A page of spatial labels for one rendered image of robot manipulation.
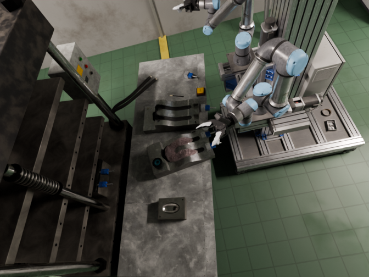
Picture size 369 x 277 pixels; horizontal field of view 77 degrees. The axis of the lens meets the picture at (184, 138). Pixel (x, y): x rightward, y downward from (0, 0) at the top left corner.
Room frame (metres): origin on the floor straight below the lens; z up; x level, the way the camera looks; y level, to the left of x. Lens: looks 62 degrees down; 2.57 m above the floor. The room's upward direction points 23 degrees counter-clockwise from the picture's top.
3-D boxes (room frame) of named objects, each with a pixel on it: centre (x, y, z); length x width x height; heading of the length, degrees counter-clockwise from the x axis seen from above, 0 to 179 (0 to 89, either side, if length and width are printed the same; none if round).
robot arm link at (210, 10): (1.58, -0.58, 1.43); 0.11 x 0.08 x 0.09; 53
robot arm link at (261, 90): (0.83, -0.61, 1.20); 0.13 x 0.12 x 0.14; 14
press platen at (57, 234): (0.94, 1.11, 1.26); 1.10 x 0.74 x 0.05; 160
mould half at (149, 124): (1.19, 0.03, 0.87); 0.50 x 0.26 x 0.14; 70
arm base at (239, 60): (1.32, -0.71, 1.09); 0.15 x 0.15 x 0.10
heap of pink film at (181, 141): (0.83, 0.07, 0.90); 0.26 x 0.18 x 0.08; 88
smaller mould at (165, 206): (0.43, 0.28, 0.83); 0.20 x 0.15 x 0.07; 70
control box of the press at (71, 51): (1.63, 0.62, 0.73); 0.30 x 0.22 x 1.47; 160
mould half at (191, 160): (0.83, 0.07, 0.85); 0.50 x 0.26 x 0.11; 88
